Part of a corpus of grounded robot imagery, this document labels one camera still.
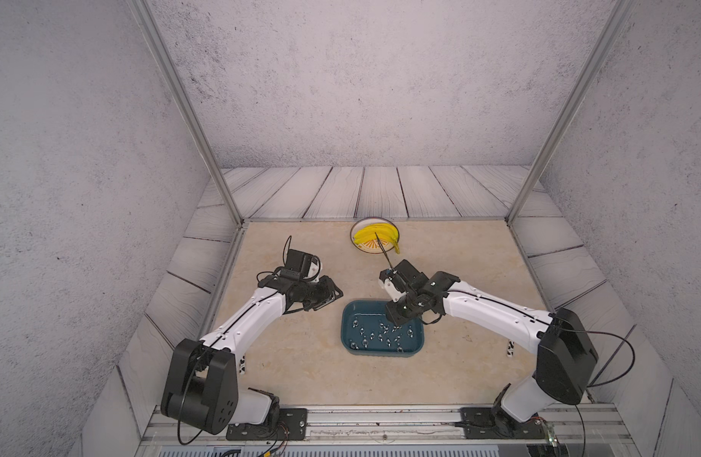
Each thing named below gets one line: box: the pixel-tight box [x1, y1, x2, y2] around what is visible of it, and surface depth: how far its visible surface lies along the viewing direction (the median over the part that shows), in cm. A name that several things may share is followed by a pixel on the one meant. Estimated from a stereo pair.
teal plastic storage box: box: [340, 299, 426, 358], surface depth 89 cm
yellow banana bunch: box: [353, 222, 401, 255], surface depth 113 cm
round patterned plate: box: [349, 217, 399, 255], surface depth 114 cm
